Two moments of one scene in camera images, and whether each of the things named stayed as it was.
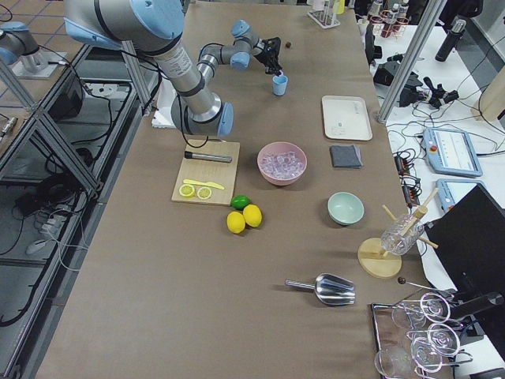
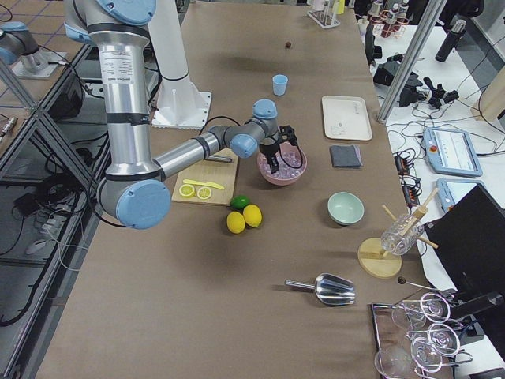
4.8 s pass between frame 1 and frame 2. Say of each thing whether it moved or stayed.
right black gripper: moved
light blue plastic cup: stayed
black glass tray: stayed
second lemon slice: stayed
